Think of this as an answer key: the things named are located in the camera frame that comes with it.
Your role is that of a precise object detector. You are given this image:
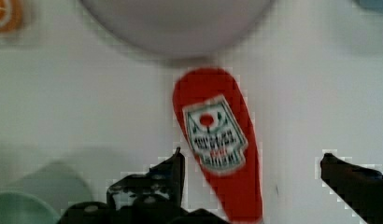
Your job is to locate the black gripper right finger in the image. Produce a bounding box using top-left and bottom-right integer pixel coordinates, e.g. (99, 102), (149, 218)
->
(319, 153), (383, 224)

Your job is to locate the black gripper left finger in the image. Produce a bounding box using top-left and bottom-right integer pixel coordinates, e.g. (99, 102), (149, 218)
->
(57, 150), (230, 224)

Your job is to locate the red plush ketchup bottle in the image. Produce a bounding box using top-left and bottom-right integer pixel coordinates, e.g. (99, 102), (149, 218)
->
(173, 68), (262, 224)

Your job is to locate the green mug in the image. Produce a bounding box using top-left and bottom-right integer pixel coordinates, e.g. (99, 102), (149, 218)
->
(0, 161), (92, 224)

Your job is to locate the grey round plate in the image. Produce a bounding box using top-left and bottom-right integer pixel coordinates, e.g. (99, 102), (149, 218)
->
(79, 0), (274, 59)

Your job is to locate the blue bowl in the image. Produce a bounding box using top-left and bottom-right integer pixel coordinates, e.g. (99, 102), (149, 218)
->
(355, 0), (383, 13)

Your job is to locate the orange slice toy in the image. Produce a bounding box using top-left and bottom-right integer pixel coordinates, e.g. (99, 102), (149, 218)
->
(0, 0), (23, 33)

